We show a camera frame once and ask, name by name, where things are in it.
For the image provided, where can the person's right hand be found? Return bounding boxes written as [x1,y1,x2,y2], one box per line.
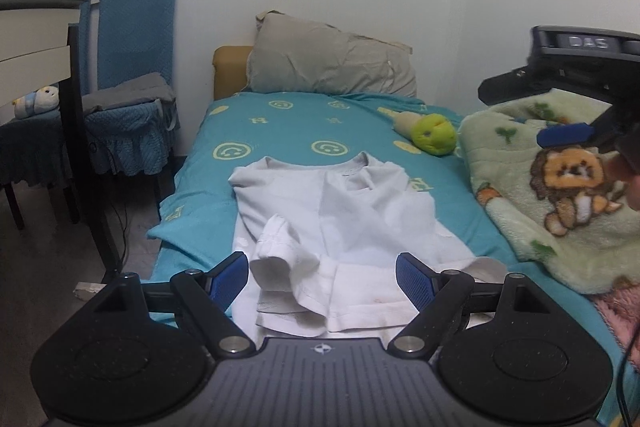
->
[606,142,640,212]

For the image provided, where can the green animal print fleece blanket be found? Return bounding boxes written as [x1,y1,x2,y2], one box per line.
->
[458,88,640,295]

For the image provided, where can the white and blue plush toy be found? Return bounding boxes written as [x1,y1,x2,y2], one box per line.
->
[12,85,60,118]

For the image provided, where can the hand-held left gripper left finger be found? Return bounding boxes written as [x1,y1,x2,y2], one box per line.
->
[91,251,257,356]

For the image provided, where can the grey pillow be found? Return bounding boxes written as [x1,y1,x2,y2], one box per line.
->
[246,10,418,98]

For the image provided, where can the yellow bed headboard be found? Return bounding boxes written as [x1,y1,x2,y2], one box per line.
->
[212,45,256,102]

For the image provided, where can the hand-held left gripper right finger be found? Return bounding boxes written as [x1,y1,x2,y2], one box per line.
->
[387,252,552,356]

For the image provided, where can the green round plush toy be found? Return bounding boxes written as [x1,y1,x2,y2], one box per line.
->
[392,112,459,156]

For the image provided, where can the grey cloth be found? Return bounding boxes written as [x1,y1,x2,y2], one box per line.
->
[81,73,177,115]

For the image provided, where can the black cable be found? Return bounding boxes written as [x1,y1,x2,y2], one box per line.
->
[616,307,640,427]

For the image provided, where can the white desk with black legs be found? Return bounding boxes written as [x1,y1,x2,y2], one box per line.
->
[0,0,125,284]

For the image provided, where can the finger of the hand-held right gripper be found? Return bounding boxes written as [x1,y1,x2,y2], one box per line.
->
[536,104,640,154]

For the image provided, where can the white t-shirt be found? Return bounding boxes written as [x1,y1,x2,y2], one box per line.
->
[228,152,508,348]

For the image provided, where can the pink fluffy cloth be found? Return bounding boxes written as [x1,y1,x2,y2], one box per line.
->
[591,276,640,370]

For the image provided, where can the teal smiley print bed sheet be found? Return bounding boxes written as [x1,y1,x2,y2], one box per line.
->
[145,91,626,427]

